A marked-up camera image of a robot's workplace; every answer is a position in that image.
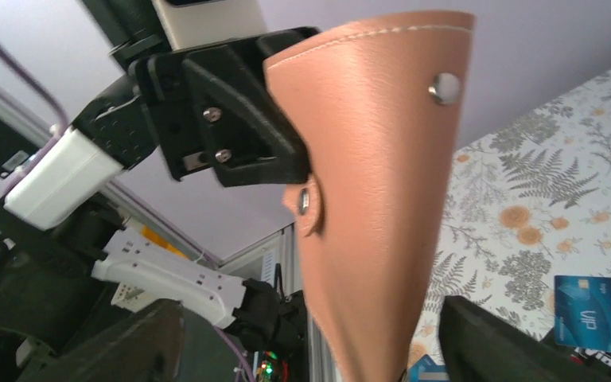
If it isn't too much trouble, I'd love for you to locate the tan leather card holder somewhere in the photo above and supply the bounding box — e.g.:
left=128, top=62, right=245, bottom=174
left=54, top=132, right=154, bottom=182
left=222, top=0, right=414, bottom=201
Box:
left=264, top=10, right=476, bottom=381

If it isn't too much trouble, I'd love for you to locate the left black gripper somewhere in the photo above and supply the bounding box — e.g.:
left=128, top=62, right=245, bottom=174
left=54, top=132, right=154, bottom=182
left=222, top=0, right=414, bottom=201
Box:
left=72, top=26, right=318, bottom=187

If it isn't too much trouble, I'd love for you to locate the blue card top right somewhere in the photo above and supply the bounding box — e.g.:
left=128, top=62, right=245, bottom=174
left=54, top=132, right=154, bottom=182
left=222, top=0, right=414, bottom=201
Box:
left=554, top=275, right=611, bottom=353

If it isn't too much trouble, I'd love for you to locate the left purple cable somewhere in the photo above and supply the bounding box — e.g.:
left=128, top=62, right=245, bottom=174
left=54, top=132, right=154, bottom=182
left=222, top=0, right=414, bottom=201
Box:
left=0, top=5, right=254, bottom=382

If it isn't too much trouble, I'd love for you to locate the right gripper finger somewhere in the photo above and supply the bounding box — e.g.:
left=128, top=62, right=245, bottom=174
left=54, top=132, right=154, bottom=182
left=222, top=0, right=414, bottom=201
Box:
left=438, top=296, right=611, bottom=381

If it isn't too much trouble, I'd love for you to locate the floral patterned table mat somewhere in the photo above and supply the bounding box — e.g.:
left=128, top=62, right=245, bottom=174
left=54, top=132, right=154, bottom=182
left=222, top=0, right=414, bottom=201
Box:
left=408, top=69, right=611, bottom=381

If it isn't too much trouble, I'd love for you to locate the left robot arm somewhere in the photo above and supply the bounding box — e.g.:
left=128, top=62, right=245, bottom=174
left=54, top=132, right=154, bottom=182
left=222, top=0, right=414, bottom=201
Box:
left=0, top=26, right=317, bottom=381

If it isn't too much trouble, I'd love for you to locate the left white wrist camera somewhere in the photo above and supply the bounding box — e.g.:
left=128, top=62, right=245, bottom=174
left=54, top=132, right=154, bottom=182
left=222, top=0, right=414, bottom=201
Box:
left=4, top=130, right=123, bottom=230

